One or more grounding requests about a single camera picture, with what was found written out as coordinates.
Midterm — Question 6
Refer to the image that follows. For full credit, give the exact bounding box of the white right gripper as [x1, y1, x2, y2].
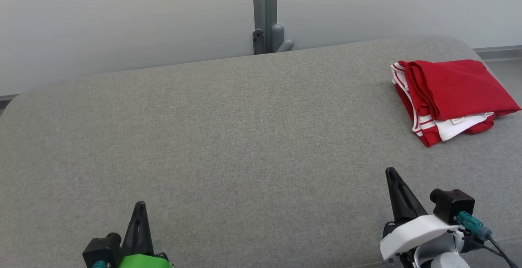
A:
[379, 167, 461, 262]

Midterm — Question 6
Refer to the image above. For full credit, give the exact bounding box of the right black cable teal plug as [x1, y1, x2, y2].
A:
[457, 212, 518, 268]

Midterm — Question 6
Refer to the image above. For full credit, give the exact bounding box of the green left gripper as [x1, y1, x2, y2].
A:
[117, 201, 175, 268]

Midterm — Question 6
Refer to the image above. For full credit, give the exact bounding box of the red jersey with white sleeves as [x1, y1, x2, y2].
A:
[391, 59, 522, 148]

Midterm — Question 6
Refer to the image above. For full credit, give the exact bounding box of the grey cylindrical post foot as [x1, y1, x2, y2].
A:
[271, 24, 294, 53]

